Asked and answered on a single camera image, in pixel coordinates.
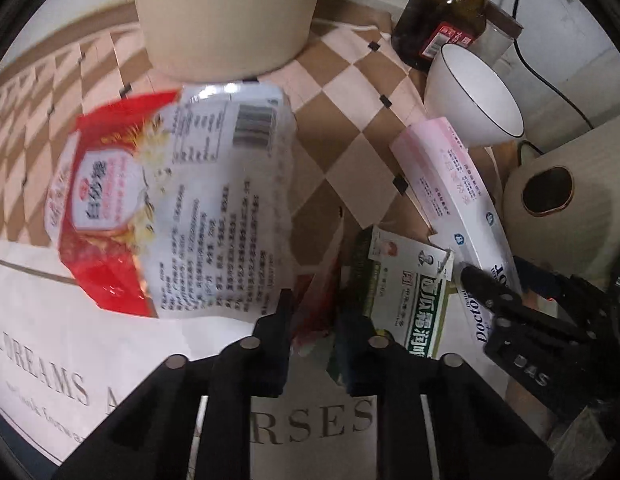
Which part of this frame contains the green white medicine box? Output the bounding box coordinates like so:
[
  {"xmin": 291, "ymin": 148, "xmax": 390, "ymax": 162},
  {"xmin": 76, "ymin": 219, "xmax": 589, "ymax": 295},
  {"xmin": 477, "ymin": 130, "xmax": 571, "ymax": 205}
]
[{"xmin": 363, "ymin": 226, "xmax": 454, "ymax": 358}]

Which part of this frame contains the red white sugar bag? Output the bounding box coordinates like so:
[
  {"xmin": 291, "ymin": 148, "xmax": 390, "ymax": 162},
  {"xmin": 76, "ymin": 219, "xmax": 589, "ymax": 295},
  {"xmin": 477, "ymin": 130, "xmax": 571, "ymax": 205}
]
[{"xmin": 44, "ymin": 82, "xmax": 296, "ymax": 322}]

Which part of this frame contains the pink white long box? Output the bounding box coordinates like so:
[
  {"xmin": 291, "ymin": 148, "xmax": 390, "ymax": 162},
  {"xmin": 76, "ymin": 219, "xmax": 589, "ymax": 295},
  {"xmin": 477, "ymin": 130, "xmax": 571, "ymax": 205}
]
[{"xmin": 390, "ymin": 117, "xmax": 522, "ymax": 351}]

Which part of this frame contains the white pink electric kettle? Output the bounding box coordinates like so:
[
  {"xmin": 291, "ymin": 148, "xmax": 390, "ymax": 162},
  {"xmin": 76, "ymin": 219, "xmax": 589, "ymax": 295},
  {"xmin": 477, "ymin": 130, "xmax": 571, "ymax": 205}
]
[{"xmin": 503, "ymin": 116, "xmax": 620, "ymax": 286}]

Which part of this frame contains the white ceramic bowl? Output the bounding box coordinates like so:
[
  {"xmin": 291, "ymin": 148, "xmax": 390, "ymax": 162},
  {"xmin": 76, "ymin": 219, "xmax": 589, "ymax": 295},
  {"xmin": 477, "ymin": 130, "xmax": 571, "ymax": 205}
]
[{"xmin": 424, "ymin": 44, "xmax": 524, "ymax": 148}]

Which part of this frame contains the checkered counter mat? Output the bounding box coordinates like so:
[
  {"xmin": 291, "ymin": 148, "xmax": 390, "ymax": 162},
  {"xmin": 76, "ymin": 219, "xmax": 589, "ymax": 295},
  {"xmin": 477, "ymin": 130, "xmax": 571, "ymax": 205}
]
[{"xmin": 0, "ymin": 0, "xmax": 506, "ymax": 271}]

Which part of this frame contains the dark glass sauce bottle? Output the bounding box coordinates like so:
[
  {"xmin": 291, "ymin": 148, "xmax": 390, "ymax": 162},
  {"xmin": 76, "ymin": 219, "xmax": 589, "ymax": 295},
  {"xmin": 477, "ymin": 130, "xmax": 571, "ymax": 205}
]
[{"xmin": 391, "ymin": 0, "xmax": 488, "ymax": 73}]

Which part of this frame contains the cream utensil holder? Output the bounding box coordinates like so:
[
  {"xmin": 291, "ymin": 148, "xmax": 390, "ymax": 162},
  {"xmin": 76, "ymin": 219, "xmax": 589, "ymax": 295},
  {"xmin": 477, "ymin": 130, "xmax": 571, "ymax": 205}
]
[{"xmin": 134, "ymin": 0, "xmax": 318, "ymax": 82}]

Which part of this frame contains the black power cable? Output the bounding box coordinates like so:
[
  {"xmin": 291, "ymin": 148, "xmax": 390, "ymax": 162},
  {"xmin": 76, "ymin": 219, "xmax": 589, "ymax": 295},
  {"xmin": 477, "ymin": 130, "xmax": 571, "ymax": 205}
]
[{"xmin": 509, "ymin": 0, "xmax": 596, "ymax": 156}]

